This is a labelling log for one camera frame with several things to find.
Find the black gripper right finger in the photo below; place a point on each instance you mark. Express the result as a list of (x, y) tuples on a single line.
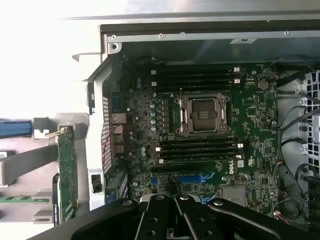
[(237, 220)]

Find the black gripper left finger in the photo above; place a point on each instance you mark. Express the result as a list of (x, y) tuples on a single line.
[(112, 220)]

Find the grey chipset heatsink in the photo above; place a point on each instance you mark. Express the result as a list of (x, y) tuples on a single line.
[(233, 193)]

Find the blue expansion slot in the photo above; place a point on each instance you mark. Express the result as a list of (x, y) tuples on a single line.
[(206, 198), (190, 178)]

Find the black RAM slot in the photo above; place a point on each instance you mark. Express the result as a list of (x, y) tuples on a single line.
[(195, 75), (200, 149), (195, 81), (195, 69), (200, 143), (195, 87), (200, 156)]

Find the black expansion slot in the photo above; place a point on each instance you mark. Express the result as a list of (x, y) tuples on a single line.
[(175, 170)]

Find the green motherboard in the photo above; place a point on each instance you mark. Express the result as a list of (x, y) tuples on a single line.
[(252, 140)]

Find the grey plastic parts rack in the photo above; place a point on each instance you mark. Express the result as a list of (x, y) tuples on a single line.
[(22, 165)]

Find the metal CPU socket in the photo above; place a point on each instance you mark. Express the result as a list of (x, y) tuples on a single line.
[(202, 115)]

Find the hard disk in blue caddy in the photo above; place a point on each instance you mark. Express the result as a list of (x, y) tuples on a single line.
[(15, 128)]

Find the round coin battery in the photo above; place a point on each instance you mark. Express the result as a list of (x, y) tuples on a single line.
[(263, 85)]

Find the open black PC case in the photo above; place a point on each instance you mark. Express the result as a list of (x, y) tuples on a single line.
[(200, 51)]

